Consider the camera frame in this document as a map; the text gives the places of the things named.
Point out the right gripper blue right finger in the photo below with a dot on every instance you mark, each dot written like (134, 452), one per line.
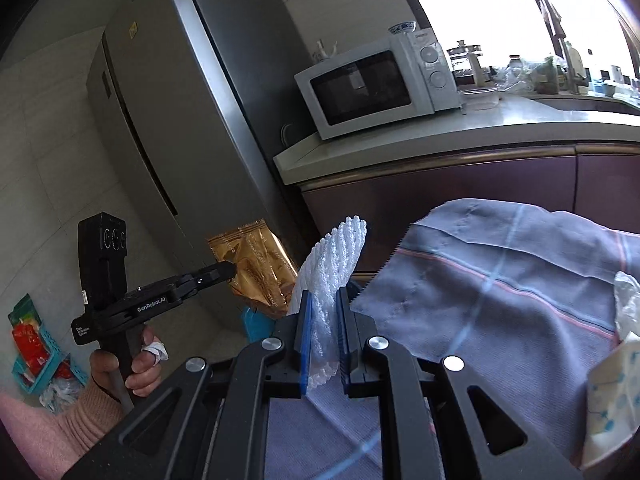
(354, 330)

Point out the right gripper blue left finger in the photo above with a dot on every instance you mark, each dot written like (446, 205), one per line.
(289, 371)

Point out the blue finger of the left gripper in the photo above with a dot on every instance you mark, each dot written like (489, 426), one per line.
(217, 273)

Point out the gold foil snack bag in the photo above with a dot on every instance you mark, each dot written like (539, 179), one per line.
(265, 275)

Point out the large white foam net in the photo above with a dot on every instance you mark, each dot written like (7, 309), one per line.
(327, 268)

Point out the paper cup with blue dots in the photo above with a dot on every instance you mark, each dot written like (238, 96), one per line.
(612, 403)

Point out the white tissue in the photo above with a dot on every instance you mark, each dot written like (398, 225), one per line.
(627, 300)

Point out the pink sleeved left forearm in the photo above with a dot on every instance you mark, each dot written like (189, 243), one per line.
(48, 445)

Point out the teal plastic trash bin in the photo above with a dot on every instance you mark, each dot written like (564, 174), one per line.
(257, 326)

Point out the white kitchen countertop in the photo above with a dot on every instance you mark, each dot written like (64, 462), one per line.
(515, 121)

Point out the purple kitchen base cabinets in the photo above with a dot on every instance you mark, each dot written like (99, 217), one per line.
(596, 181)

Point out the large kitchen window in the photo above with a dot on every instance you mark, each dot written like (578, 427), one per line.
(507, 27)

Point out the kitchen sink faucet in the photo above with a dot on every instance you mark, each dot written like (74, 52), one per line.
(553, 19)

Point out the person's left hand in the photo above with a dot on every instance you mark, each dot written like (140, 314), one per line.
(141, 381)

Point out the teal basket with packages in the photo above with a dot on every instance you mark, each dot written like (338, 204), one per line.
(42, 368)

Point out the grey steel refrigerator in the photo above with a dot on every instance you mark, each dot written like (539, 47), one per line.
(193, 100)

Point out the blue plaid tablecloth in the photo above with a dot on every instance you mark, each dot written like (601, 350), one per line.
(524, 295)

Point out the white microwave oven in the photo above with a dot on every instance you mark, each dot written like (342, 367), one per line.
(398, 77)

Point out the blue white bowl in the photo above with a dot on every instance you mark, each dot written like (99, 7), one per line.
(403, 28)

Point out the white soap dispenser bottle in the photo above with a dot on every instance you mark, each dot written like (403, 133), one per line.
(578, 66)

